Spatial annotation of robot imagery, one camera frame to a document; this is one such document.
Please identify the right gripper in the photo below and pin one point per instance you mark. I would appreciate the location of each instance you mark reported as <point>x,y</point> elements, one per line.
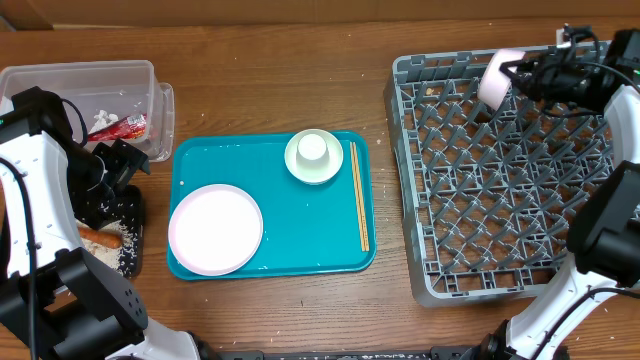
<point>549,73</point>

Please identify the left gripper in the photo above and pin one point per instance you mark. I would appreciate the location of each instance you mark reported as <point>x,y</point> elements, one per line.
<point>124,159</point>

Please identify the white napkin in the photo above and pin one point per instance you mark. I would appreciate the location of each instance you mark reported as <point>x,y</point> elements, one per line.
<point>103,120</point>

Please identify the red snack wrapper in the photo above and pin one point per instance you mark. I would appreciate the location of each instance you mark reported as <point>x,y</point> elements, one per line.
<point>128,128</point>

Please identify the orange carrot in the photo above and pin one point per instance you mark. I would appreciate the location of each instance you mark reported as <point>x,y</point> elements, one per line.
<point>105,239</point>

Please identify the rice and food scraps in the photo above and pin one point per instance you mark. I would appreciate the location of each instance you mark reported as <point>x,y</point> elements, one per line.
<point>115,250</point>

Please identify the small white plate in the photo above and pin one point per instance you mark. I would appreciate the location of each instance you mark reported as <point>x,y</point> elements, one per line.
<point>494,84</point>

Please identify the large white plate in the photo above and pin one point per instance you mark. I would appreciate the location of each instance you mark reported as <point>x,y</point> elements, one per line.
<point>215,230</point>

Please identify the white cup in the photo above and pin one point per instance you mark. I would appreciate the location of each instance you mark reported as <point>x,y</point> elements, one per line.
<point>312,148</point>

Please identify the white bowl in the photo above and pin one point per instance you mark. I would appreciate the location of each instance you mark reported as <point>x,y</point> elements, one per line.
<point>314,173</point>

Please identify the wooden chopstick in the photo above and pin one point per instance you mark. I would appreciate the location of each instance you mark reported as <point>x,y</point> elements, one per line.
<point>356,181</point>
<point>361,197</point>

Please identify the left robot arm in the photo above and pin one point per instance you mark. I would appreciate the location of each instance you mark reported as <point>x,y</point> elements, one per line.
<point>56,297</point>

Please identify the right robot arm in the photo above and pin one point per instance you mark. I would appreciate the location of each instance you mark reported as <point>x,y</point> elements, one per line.
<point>603,239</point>

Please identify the grey dishwasher rack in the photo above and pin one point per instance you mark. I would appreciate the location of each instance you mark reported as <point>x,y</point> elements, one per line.
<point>488,195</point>

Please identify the black plastic tray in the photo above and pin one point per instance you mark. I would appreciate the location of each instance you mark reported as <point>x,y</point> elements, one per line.
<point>132,225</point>

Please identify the clear plastic bin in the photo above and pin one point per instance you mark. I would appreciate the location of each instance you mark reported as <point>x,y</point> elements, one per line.
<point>124,88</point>

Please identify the teal serving tray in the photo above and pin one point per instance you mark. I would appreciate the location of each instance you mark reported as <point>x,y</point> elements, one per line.
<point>308,229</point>

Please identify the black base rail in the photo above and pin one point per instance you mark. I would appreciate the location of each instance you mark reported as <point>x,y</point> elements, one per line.
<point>435,353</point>

